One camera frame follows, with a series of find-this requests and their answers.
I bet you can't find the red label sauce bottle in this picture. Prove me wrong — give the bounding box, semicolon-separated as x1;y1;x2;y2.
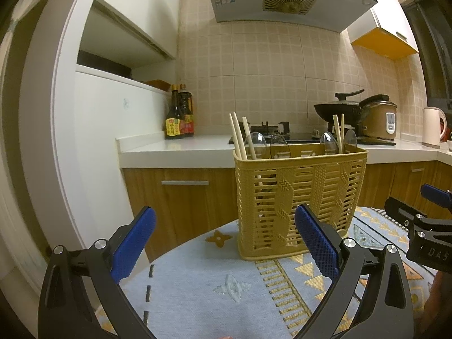
178;84;195;138

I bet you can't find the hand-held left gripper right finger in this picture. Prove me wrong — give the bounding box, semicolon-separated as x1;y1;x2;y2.
295;204;414;339

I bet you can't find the white tall side cabinet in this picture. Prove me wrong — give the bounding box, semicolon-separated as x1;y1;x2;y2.
53;66;173;252

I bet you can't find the black wok with lid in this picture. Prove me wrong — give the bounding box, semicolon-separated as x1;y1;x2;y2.
314;89;366;125

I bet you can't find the dark window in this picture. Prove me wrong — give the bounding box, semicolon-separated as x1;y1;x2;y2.
403;0;452;108

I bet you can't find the brown wooden box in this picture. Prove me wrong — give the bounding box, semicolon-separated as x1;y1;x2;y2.
145;79;172;91

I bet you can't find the white orange wall cabinet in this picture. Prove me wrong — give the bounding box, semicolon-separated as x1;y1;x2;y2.
348;0;421;60

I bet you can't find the person's right forearm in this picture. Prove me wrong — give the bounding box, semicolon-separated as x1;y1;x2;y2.
425;272;452;325

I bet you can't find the white electric kettle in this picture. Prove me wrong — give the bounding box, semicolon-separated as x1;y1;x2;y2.
423;107;447;148

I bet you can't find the dark appliance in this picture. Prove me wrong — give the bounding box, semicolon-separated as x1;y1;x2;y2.
78;50;135;79

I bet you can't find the brown rice cooker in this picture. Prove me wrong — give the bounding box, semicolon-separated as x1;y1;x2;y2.
358;94;399;140

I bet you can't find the yellow plastic utensil basket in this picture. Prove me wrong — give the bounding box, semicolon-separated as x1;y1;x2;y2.
233;144;368;262

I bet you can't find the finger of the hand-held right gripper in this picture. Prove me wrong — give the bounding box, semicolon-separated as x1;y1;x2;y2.
421;184;452;214
384;197;429;241

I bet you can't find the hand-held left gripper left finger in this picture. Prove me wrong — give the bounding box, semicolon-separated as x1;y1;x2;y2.
37;205;158;339

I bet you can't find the yellow label sauce bottle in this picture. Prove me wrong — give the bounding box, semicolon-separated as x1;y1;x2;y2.
165;84;185;140

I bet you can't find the patterned blue tablecloth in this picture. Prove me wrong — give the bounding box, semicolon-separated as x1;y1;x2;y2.
94;207;442;339

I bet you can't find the black gas stove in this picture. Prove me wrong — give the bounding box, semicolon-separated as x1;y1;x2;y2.
228;121;396;146

